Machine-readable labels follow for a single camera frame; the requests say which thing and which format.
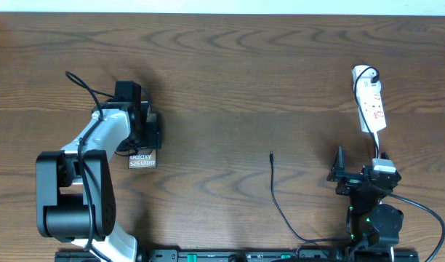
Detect black charger cable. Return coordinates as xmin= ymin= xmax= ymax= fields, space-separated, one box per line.
xmin=268 ymin=151 xmax=354 ymax=244

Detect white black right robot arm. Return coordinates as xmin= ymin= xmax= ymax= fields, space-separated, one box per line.
xmin=327 ymin=148 xmax=404 ymax=255

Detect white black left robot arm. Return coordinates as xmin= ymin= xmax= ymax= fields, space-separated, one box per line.
xmin=36 ymin=102 xmax=157 ymax=261

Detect white power strip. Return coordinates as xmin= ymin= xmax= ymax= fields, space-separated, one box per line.
xmin=351 ymin=65 xmax=386 ymax=133

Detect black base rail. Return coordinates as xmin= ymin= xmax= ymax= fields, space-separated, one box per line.
xmin=54 ymin=248 xmax=420 ymax=262

